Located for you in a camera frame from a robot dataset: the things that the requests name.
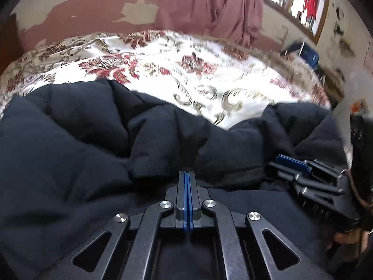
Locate wooden shelf desk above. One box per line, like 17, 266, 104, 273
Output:
318, 70, 345, 101

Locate pink curtain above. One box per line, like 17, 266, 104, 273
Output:
230, 0, 264, 46
156, 0, 234, 40

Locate blue backpack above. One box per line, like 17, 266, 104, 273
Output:
281, 42, 319, 69

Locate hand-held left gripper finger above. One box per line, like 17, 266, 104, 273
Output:
38, 171, 188, 280
186, 171, 333, 280

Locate dark navy padded jacket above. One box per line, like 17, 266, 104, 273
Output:
0, 79, 350, 280

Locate small wall shelf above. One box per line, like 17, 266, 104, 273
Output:
341, 39, 356, 53

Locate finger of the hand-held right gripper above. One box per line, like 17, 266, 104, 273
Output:
287, 174, 346, 207
268, 154, 341, 181

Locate wooden headboard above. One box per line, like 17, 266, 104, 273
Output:
0, 14, 21, 70

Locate floral bedspread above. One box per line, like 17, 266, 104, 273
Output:
0, 29, 333, 130

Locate person's right hand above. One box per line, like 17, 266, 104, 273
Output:
334, 230, 363, 253

